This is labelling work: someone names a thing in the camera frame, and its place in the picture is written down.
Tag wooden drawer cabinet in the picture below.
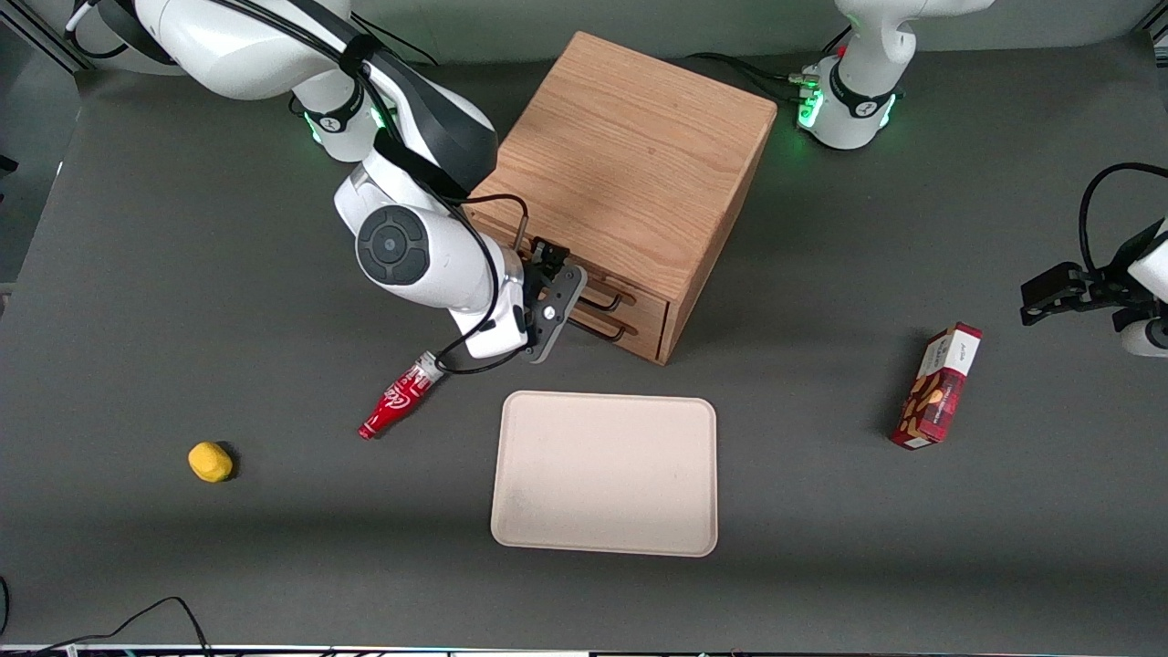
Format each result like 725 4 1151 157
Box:
461 30 778 366

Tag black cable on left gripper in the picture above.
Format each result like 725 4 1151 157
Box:
1079 162 1168 275

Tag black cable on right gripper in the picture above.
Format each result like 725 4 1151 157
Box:
429 193 532 377

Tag wooden drawer with long handle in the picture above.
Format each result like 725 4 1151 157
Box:
467 205 674 331

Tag black cables at arm base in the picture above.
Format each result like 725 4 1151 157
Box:
684 52 822 103
351 11 439 68

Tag black cables at left arm base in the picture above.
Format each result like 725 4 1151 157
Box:
684 52 822 103

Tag yellow lemon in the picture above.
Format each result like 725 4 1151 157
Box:
188 442 235 483

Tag aluminium frame profile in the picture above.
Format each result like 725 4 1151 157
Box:
0 7 92 74

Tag black cable at table edge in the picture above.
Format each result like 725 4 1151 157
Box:
0 596 213 657

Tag red cola bottle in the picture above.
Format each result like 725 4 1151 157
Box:
358 351 446 441

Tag black cables at right arm base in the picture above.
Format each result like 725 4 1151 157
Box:
351 11 439 68

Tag beige plastic tray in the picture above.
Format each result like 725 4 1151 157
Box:
490 391 719 558

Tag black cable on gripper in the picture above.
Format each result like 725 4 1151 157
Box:
429 193 532 377
1079 162 1168 275

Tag red plaid cookie box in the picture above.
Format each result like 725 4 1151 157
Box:
890 322 984 450

